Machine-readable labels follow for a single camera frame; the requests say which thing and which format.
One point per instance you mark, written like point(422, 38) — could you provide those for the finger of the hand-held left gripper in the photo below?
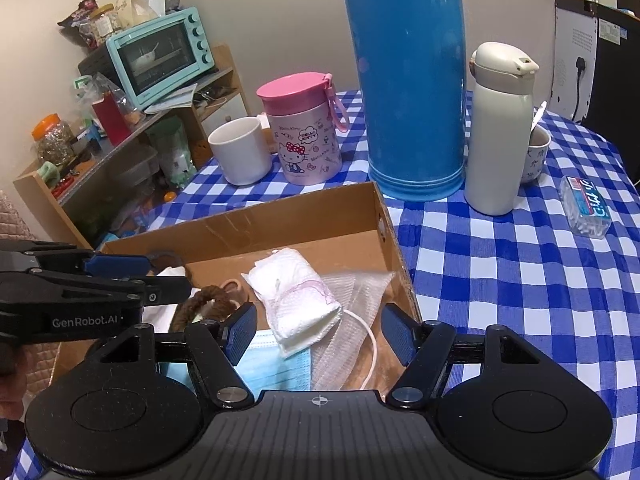
point(120, 266)
point(167, 291)

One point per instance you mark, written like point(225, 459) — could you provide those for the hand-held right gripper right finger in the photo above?
point(397, 335)

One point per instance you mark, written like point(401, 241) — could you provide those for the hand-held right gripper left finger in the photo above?
point(240, 335)

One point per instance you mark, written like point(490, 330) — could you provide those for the white cloth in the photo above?
point(172, 273)

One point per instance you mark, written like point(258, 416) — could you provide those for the blue face mask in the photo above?
point(280, 370)

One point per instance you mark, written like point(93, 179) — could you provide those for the white face mask pink print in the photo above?
point(295, 290)

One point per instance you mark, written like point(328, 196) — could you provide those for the cardboard box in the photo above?
point(280, 215)

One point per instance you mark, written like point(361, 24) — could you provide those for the person's left hand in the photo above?
point(12, 392)

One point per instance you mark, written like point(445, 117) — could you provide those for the orange fruit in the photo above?
point(170, 195)

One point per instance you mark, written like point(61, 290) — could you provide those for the blue checkered tablecloth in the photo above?
point(500, 285)

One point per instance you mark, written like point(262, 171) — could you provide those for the brown quilted chair cover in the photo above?
point(15, 215)

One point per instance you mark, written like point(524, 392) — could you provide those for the green printed plastic bag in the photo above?
point(172, 152)

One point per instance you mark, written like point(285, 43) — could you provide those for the orange lidded jar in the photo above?
point(50, 145)

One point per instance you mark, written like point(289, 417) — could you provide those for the red box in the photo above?
point(112, 120)

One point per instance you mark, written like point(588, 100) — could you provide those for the white mug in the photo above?
point(240, 155)

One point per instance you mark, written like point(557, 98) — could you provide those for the white booklet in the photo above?
point(172, 100)

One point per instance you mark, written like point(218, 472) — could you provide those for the wooden shelf cabinet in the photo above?
point(220, 110)

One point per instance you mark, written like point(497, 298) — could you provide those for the pink lidded printed mug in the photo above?
point(305, 150)

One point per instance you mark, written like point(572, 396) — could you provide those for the white thermos bottle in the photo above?
point(495, 150)

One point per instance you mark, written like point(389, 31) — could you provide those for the teal toaster oven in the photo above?
point(160, 55)

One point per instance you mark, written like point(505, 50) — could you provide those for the small printed cup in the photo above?
point(535, 160)

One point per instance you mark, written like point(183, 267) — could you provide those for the clear plastic swab box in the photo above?
point(587, 207)

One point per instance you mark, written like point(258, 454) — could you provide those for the blue thermos jug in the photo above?
point(400, 85)

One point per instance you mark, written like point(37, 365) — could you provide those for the dark snack bag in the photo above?
point(80, 14)

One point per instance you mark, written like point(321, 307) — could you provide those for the white spoon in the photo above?
point(539, 115)

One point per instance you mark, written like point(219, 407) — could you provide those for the black appliance white panel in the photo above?
point(615, 60)

